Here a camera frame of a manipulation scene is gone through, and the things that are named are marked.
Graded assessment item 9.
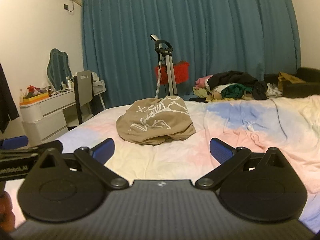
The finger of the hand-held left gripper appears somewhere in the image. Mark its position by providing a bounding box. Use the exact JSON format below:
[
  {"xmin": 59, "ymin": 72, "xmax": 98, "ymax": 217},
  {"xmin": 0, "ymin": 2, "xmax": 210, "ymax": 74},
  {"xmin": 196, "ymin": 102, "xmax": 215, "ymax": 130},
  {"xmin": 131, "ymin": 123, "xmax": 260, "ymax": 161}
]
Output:
[{"xmin": 0, "ymin": 135, "xmax": 63, "ymax": 159}]

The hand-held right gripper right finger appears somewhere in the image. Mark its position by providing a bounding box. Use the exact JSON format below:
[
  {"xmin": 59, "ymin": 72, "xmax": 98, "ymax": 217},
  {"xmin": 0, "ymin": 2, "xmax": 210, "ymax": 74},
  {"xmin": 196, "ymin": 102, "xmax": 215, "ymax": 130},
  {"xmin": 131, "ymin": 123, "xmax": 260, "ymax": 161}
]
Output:
[{"xmin": 195, "ymin": 137, "xmax": 295, "ymax": 190}]

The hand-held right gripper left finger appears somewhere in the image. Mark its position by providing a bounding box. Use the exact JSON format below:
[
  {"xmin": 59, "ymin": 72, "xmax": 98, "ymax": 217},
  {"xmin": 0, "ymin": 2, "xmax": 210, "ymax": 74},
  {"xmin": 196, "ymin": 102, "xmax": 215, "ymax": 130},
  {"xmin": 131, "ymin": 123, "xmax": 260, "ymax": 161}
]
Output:
[{"xmin": 29, "ymin": 138, "xmax": 130, "ymax": 190}]

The khaki garment with white print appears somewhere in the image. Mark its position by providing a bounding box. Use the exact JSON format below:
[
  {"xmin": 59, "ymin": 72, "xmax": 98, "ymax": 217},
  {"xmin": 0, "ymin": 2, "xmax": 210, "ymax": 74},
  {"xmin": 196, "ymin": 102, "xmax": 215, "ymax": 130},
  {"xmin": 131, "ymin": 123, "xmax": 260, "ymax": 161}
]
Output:
[{"xmin": 116, "ymin": 95, "xmax": 196, "ymax": 146}]

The pile of mixed clothes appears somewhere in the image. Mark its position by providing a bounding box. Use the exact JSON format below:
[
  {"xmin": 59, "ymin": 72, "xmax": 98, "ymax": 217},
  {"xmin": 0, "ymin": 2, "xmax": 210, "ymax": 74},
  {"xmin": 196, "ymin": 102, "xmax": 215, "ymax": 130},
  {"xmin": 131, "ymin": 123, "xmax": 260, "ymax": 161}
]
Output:
[{"xmin": 192, "ymin": 70, "xmax": 283, "ymax": 103}]

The person's left hand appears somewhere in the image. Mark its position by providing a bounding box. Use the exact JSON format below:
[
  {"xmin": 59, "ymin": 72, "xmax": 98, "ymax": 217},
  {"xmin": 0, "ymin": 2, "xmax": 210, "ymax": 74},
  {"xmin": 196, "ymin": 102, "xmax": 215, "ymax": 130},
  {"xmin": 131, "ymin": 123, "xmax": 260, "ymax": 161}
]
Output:
[{"xmin": 0, "ymin": 191, "xmax": 16, "ymax": 232}]

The dark hanging garment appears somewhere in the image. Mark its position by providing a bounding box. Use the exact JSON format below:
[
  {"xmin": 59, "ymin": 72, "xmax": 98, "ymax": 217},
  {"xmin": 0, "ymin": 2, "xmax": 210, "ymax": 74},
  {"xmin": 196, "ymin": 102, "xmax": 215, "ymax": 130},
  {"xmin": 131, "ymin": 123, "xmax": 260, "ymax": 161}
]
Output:
[{"xmin": 0, "ymin": 62, "xmax": 20, "ymax": 133}]

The pastel tie-dye duvet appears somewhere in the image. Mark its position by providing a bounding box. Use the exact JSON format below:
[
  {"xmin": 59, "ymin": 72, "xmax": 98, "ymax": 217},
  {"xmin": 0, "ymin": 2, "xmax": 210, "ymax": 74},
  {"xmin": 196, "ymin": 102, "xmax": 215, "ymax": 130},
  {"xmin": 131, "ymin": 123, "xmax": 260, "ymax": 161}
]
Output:
[{"xmin": 5, "ymin": 95, "xmax": 320, "ymax": 235}]

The orange tray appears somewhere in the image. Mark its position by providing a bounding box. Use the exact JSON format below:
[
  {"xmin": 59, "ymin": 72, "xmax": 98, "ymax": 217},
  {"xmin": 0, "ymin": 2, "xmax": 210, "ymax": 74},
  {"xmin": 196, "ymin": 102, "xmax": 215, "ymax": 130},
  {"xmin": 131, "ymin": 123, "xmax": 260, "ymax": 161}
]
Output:
[{"xmin": 19, "ymin": 92, "xmax": 49, "ymax": 105}]

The white dresser desk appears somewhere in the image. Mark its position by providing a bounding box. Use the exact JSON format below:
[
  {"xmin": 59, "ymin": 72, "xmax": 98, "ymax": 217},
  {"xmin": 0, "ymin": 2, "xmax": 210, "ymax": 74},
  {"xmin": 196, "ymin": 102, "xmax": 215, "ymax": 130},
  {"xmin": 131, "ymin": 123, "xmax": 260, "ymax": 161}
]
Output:
[{"xmin": 19, "ymin": 80, "xmax": 105, "ymax": 142}]

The black and grey chair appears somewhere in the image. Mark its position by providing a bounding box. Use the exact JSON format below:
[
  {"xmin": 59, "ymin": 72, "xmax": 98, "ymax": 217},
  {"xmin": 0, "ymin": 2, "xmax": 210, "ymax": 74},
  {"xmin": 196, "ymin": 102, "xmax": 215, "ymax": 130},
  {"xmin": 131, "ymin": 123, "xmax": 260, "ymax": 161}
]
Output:
[{"xmin": 72, "ymin": 70, "xmax": 95, "ymax": 125}]

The cluster of cosmetic bottles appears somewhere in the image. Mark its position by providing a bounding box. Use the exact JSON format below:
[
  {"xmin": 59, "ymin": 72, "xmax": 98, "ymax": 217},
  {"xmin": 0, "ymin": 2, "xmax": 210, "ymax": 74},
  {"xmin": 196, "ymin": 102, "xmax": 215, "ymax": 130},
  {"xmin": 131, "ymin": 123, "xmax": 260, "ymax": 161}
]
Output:
[{"xmin": 48, "ymin": 76, "xmax": 74, "ymax": 96}]

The wavy blue framed mirror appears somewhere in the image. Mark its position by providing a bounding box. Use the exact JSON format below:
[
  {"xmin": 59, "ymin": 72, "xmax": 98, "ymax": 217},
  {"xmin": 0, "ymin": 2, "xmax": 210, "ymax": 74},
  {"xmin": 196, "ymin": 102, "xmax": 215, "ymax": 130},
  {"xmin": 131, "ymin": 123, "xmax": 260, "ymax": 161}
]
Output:
[{"xmin": 47, "ymin": 48, "xmax": 73, "ymax": 91}]

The red fabric bag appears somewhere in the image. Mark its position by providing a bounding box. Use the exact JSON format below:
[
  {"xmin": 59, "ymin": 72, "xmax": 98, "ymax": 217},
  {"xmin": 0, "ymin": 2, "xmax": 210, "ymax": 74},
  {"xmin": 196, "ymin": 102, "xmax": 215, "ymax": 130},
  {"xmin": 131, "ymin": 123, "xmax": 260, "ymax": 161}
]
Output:
[{"xmin": 154, "ymin": 60, "xmax": 190, "ymax": 85}]

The white tripod with red bag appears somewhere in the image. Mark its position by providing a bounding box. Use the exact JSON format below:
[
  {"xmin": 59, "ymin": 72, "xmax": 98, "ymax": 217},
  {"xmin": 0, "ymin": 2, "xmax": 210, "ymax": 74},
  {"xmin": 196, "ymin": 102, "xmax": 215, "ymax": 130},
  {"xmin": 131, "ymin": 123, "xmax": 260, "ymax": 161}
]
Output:
[{"xmin": 150, "ymin": 34, "xmax": 179, "ymax": 98}]

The brown paper bag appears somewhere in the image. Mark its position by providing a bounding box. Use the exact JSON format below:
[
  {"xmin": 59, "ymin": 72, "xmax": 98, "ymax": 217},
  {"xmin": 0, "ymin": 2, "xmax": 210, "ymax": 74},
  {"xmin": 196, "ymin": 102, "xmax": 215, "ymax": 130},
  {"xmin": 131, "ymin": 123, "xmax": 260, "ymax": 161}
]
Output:
[{"xmin": 278, "ymin": 72, "xmax": 306, "ymax": 91}]

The black sofa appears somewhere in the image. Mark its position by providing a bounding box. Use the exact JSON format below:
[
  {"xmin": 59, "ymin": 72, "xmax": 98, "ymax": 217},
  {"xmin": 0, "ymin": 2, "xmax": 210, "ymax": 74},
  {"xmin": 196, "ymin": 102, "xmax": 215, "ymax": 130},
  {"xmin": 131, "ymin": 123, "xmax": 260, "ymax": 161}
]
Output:
[{"xmin": 265, "ymin": 67, "xmax": 320, "ymax": 98}]

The blue curtain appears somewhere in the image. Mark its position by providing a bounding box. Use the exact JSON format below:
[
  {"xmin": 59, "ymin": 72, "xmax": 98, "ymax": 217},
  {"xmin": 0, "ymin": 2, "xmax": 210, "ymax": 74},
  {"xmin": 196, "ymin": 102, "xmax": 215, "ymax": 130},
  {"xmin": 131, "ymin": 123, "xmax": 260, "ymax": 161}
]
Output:
[{"xmin": 81, "ymin": 0, "xmax": 302, "ymax": 110}]

